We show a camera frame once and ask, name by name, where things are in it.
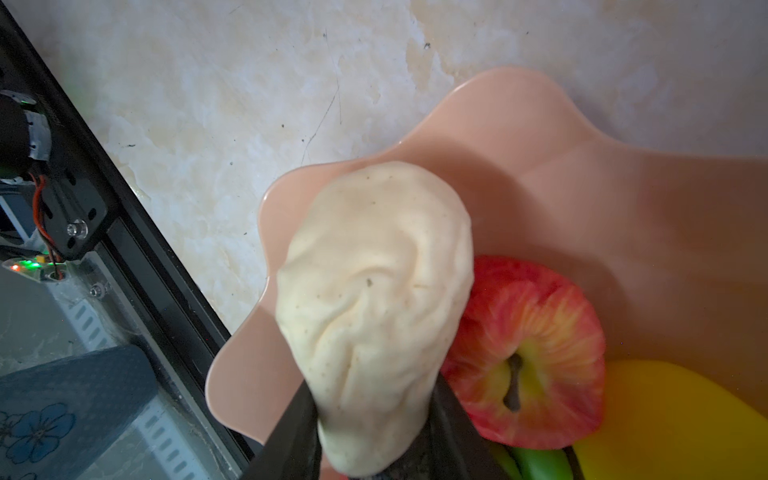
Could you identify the dark avocado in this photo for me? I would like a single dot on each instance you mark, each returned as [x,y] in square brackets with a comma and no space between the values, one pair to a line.
[420,460]

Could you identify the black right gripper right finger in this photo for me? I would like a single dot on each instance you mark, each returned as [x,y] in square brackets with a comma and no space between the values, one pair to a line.
[456,450]

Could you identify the large yellow lemon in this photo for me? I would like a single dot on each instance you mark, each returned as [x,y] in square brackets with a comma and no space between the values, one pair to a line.
[662,421]

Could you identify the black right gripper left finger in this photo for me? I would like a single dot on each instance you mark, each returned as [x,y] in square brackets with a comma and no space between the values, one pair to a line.
[292,451]

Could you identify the cream white pear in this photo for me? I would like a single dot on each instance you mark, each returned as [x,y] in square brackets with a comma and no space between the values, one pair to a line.
[369,300]

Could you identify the red apple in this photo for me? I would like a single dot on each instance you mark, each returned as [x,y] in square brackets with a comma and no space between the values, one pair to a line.
[527,363]

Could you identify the dark purple mangosteen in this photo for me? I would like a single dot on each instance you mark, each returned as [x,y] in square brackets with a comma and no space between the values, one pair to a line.
[521,463]

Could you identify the pink scalloped fruit bowl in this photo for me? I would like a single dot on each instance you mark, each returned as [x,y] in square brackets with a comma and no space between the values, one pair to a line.
[670,250]

